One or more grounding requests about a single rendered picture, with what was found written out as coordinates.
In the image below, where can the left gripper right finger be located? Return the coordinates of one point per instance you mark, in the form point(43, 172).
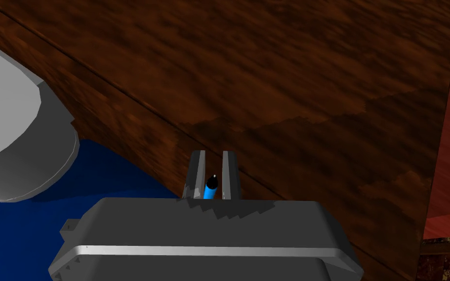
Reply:
point(229, 175)

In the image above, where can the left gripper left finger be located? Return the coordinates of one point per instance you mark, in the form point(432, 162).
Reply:
point(197, 175)

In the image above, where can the blue pen with black tip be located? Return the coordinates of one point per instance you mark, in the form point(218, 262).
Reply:
point(210, 190)

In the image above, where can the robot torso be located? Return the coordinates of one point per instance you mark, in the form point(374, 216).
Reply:
point(10, 128)

